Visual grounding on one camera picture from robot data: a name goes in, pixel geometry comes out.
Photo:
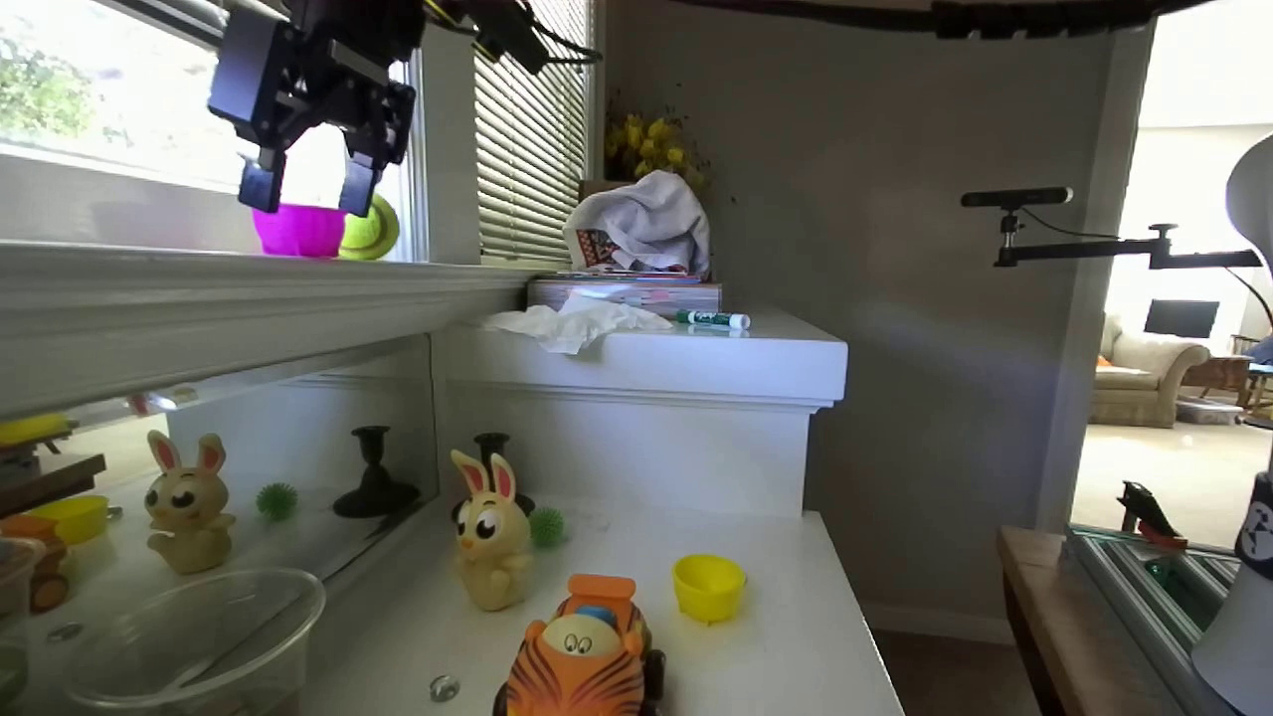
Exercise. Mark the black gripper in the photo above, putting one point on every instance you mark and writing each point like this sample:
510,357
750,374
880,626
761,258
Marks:
313,80

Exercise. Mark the magenta plastic cup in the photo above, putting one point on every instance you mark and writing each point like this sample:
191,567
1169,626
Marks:
298,234

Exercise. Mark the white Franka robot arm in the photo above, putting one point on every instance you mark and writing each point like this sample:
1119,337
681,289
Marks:
1253,199

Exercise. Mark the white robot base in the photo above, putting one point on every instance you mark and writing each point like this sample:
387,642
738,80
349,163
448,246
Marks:
1245,639

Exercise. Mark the white window sill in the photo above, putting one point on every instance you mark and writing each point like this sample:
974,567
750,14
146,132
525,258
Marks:
199,312

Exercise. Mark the narrow white window blind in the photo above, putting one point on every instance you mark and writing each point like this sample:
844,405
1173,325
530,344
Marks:
530,145

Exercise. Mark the yellow-green tennis ball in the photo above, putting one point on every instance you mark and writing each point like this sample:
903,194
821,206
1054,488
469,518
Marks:
376,236

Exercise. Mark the crumpled white cloth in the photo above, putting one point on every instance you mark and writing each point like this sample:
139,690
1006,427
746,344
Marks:
577,325

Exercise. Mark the black candlestick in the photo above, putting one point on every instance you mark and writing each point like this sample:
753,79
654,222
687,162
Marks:
496,443

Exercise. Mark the white printed bag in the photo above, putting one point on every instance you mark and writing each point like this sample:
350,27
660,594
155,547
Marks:
650,222

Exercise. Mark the yellow flowers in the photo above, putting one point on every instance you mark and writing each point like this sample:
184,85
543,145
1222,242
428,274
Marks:
650,145

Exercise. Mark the white cabinet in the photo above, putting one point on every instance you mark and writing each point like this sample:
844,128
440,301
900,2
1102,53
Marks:
638,413

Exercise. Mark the beige bunny toy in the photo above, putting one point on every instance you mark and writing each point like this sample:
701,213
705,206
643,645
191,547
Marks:
492,543

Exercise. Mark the green pompom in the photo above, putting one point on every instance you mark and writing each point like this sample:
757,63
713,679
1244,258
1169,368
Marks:
546,525

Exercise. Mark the teal tube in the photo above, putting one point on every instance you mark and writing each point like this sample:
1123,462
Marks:
711,321

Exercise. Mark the clear plastic container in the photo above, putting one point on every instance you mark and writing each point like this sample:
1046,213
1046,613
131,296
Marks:
199,650

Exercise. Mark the orange tiger toy car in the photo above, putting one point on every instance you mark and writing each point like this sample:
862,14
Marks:
577,661

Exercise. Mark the yellow plastic cup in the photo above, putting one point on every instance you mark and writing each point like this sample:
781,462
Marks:
711,585

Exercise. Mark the brown wooden table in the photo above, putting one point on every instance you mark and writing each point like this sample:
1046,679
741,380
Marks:
1046,609

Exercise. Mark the beige couch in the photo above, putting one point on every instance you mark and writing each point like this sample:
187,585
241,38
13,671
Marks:
1147,380

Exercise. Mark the dark monitor screen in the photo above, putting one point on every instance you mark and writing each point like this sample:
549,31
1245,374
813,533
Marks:
1181,317

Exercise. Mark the dark bird figurine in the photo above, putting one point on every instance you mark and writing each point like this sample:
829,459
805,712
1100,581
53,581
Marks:
1147,518

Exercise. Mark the green framed tray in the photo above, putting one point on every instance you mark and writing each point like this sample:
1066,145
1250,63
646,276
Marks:
1156,598

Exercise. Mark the wall mirror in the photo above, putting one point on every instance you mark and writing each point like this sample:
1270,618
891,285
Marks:
303,425

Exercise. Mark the black bar camera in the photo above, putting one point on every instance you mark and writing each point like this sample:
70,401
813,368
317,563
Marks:
1018,198

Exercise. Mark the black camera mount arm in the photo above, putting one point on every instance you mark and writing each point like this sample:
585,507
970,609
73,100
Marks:
1100,247

